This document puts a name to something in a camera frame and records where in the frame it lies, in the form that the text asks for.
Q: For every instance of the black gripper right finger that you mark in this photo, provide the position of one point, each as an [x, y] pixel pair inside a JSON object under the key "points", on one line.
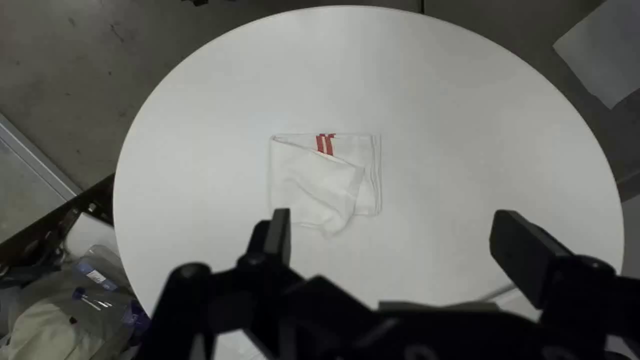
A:
{"points": [[532, 257]]}

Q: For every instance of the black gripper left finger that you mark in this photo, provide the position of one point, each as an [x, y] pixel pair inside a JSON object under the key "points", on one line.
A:
{"points": [[266, 280]]}

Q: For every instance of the red and white towel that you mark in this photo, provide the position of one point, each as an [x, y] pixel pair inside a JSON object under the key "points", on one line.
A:
{"points": [[321, 176]]}

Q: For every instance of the clear plastic bag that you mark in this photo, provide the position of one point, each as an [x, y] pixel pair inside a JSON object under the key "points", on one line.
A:
{"points": [[100, 280]]}

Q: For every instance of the pale flat sheet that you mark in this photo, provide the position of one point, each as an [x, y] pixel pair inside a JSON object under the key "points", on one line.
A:
{"points": [[600, 46]]}

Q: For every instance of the white board panel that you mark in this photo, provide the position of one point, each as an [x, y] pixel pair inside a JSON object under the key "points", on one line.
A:
{"points": [[27, 186]]}

